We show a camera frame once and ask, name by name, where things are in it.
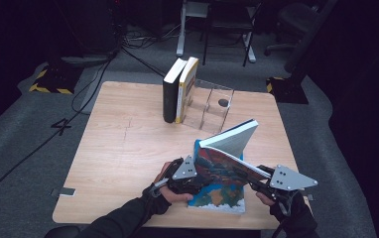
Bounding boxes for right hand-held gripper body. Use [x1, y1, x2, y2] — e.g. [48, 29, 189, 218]
[260, 164, 319, 208]

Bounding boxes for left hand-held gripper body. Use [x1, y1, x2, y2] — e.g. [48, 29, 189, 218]
[159, 155, 201, 195]

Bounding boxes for blue cloud cover book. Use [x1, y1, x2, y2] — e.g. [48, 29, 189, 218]
[187, 138, 247, 215]

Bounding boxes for clear acrylic book rack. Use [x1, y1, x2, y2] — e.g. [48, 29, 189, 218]
[182, 78, 235, 135]

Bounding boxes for black hardcover book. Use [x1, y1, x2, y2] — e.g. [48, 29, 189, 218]
[162, 58, 189, 124]

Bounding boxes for yellow book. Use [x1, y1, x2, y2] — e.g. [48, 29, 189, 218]
[175, 57, 200, 125]

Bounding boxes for person's right hand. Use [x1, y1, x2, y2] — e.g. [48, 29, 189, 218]
[255, 190, 299, 213]

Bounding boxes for person's left hand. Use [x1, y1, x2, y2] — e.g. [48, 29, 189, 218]
[153, 161, 195, 204]

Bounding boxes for black yellow striped base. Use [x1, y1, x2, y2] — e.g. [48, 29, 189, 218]
[266, 76, 311, 105]
[28, 63, 84, 95]

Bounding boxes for white desk leg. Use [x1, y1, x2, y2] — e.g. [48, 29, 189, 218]
[176, 0, 190, 59]
[242, 31, 257, 64]

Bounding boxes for person's dark clothing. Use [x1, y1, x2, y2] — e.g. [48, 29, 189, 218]
[43, 225, 278, 238]

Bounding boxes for grey stand base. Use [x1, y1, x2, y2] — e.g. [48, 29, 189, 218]
[60, 54, 113, 67]

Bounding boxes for black office chair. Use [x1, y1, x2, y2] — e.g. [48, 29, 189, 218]
[264, 1, 315, 58]

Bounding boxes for black equipment cabinet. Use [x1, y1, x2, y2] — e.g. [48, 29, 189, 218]
[54, 0, 126, 57]

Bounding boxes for right hand-held gripper cable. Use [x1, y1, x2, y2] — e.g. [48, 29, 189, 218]
[271, 197, 293, 238]

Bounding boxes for thin black cable loop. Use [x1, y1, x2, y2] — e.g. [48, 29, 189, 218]
[70, 59, 113, 115]

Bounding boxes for black stand post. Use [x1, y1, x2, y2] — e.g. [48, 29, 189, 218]
[284, 0, 339, 84]

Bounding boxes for tangled floor cables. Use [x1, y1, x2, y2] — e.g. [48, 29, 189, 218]
[122, 22, 180, 50]

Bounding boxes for long black floor cable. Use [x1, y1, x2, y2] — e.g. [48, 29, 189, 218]
[0, 46, 126, 210]

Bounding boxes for black metal chair frame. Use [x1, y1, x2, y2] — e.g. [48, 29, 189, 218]
[201, 0, 262, 67]

